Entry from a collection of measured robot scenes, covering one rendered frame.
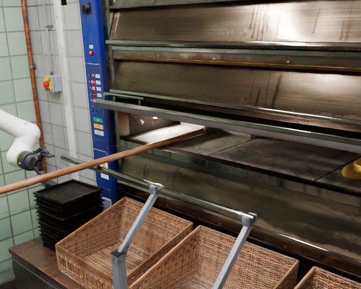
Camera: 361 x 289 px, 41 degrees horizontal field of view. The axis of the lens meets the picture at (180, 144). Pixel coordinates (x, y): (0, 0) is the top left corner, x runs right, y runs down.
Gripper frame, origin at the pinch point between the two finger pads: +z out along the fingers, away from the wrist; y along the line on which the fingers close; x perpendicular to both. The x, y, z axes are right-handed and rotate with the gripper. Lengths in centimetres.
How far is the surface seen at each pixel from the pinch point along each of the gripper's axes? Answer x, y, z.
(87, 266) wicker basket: -5.9, 46.5, 12.5
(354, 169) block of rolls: -73, -5, 108
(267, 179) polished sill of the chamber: -56, 1, 79
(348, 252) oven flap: -55, 22, 116
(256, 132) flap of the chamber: -41, -23, 84
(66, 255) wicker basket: -6.2, 48.1, -7.3
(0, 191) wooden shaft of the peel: 28.7, -0.5, 9.6
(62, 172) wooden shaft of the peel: 0.6, -1.3, 9.5
